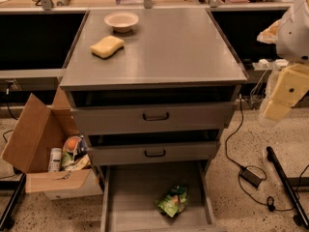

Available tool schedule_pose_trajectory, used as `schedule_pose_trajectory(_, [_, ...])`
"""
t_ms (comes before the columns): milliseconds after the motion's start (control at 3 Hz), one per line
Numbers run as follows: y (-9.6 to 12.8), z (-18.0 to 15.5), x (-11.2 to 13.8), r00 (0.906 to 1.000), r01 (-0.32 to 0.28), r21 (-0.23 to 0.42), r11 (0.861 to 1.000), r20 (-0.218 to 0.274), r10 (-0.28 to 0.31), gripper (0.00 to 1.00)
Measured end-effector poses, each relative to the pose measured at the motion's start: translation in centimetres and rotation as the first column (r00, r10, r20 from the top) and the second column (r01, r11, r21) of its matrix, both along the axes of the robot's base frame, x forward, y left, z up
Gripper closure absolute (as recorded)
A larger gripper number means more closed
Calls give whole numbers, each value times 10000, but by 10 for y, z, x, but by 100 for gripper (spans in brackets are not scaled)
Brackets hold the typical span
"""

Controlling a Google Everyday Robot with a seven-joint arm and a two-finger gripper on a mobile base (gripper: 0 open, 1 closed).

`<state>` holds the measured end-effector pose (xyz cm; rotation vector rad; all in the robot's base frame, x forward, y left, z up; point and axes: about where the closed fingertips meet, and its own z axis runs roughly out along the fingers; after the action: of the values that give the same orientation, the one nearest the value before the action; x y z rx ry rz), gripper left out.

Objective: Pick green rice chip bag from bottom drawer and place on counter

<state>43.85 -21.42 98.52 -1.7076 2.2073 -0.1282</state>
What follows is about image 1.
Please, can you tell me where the white power strip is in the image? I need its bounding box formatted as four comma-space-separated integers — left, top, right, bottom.
253, 59, 288, 71

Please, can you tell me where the black stand leg right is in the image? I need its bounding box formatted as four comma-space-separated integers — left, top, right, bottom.
267, 146, 309, 229

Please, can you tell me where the white can in box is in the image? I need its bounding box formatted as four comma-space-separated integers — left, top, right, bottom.
48, 148, 62, 172

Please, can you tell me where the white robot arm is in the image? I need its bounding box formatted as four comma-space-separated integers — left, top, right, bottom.
257, 0, 309, 127

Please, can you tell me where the white bowl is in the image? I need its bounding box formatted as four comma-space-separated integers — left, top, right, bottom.
104, 12, 139, 33

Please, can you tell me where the black stand leg left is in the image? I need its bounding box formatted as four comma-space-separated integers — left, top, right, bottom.
0, 173, 26, 232

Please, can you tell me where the middle grey drawer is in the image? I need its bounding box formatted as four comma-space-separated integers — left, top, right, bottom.
88, 141, 220, 165

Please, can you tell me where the black power cable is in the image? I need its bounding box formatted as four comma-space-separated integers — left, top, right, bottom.
224, 94, 295, 213

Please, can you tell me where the open bottom grey drawer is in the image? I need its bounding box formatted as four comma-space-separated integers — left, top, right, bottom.
100, 161, 227, 232

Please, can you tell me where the green rice chip bag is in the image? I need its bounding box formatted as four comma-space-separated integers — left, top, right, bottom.
154, 185, 188, 218

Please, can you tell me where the orange snack bag in box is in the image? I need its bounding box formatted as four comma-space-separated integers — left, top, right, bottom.
61, 136, 89, 171

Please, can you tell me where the yellow sponge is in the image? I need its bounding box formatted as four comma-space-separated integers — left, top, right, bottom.
90, 36, 125, 59

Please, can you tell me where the top grey drawer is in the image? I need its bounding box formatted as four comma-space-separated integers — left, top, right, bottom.
71, 102, 235, 135

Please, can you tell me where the grey drawer cabinet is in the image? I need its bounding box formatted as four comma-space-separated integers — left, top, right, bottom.
59, 7, 249, 232

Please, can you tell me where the black stand leg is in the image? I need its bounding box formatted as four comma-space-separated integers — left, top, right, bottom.
0, 173, 26, 232
267, 146, 309, 229

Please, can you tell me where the open cardboard box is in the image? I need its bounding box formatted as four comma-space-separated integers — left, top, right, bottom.
1, 90, 102, 200

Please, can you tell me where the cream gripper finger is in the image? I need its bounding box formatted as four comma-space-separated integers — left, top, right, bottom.
257, 20, 279, 44
263, 101, 291, 121

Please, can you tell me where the black power adapter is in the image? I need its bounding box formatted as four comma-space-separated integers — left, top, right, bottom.
240, 168, 262, 189

